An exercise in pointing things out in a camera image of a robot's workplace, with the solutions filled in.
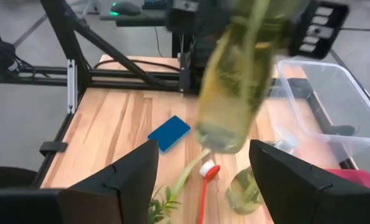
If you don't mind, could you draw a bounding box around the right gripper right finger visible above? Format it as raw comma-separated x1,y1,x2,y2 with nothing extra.
249,139,370,224

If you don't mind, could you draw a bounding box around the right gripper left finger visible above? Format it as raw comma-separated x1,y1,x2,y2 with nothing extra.
0,139,159,224

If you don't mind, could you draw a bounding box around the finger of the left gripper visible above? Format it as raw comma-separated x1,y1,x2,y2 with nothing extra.
165,0,235,37
288,0,350,60

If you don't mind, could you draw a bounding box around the clear dish soap pump bottle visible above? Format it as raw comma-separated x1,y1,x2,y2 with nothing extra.
194,0,310,155
224,124,298,216

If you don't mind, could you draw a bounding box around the green dish brush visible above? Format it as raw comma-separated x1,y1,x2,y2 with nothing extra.
169,148,212,200

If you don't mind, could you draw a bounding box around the blue kitchen sponge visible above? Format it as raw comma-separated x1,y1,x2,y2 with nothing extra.
146,114,192,153

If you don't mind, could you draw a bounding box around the red dish brush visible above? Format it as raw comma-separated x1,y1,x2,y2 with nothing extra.
197,160,222,224

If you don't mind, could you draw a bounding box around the black keyboard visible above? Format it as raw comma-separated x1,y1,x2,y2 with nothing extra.
141,0,170,10

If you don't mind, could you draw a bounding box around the red plastic bin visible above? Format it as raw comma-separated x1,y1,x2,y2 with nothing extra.
325,167,370,192

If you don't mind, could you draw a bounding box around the black computer mouse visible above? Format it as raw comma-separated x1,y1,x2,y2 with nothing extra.
110,1,142,17

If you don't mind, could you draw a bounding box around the clear plastic tub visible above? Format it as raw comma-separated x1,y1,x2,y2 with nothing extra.
277,58,370,149

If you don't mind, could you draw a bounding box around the black aluminium table frame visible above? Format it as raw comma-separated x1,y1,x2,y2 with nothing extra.
0,0,370,190

